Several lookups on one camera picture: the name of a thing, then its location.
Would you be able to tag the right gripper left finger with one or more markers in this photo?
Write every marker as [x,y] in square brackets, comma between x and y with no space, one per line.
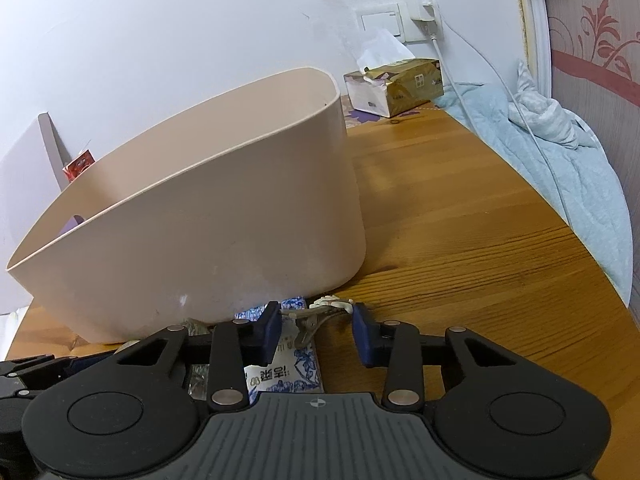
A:
[172,406]

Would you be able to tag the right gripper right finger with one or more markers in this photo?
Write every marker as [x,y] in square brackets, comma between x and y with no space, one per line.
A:
[491,410]

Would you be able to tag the green leafy plastic bag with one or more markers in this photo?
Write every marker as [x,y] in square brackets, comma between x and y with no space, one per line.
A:
[309,317]

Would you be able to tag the blue white tissue pack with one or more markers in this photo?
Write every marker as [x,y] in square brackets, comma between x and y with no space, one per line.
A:
[290,371]

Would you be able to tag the white purple cabinet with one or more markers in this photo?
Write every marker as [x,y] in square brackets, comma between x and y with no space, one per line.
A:
[31,178]

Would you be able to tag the red milk carton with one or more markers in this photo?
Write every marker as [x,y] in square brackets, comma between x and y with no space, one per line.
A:
[78,165]

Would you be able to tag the light blue quilt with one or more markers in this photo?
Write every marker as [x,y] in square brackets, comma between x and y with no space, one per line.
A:
[560,156]

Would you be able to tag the beige plastic storage bin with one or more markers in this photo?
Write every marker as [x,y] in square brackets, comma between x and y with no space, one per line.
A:
[245,198]

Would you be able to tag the gold tissue box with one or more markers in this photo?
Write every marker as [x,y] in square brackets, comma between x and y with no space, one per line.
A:
[390,79]

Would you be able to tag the white plugged charger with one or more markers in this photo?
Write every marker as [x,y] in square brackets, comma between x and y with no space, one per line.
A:
[425,15]

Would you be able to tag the patterned headboard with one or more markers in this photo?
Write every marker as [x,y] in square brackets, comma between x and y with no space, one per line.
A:
[595,73]

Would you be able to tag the white wall switch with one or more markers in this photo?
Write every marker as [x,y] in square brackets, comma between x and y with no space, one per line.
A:
[384,16]

